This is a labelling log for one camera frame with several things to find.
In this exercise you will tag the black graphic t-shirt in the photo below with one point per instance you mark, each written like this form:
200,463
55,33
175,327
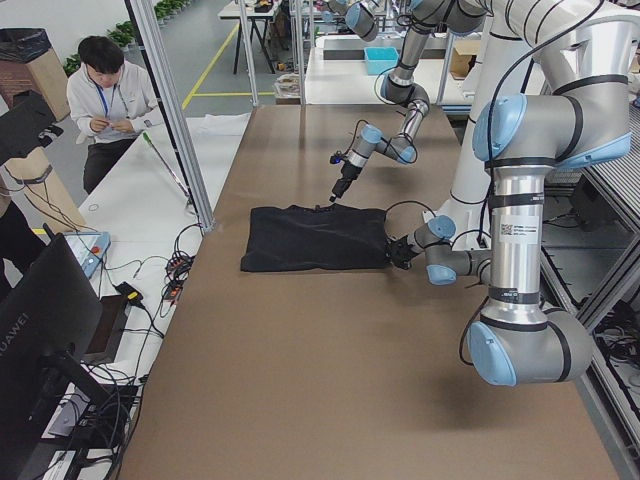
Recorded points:
297,238

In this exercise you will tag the teach pendant with red button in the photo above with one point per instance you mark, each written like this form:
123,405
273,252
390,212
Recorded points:
89,249

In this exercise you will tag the blue plastic bin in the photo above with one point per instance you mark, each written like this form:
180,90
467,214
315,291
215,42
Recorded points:
380,59

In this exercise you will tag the seated man in grey hoodie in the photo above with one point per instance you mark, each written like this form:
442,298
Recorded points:
112,101

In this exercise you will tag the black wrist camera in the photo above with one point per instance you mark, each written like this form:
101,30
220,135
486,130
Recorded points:
337,158

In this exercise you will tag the white side table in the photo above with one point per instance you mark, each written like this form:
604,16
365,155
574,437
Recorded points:
149,220

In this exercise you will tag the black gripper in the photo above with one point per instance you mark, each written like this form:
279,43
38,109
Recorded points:
403,248
346,173

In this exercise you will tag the green handled reacher tool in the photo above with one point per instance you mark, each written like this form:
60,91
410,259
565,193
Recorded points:
171,172

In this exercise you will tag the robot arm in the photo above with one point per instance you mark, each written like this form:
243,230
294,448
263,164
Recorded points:
584,49
398,87

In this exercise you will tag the cardboard box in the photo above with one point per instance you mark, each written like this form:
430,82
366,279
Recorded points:
463,57

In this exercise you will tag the aluminium frame post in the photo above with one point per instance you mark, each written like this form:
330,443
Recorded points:
148,35

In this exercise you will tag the black power adapter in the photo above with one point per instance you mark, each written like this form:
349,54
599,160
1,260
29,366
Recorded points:
132,294

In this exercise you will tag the black Huawei monitor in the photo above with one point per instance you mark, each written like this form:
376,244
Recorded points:
47,323

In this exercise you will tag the orange grey usb hub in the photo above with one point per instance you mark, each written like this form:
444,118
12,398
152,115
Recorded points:
171,294
179,263

